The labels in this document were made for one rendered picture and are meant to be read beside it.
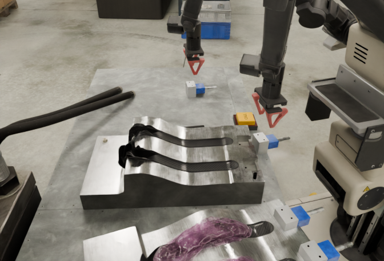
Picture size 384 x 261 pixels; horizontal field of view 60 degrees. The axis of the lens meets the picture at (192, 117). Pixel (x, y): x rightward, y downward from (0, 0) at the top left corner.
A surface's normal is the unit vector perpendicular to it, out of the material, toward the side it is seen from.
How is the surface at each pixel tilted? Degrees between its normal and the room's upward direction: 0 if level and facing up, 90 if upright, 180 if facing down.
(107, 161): 0
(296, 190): 0
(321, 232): 0
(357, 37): 98
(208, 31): 91
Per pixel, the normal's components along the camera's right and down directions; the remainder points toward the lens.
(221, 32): -0.04, 0.57
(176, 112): 0.00, -0.82
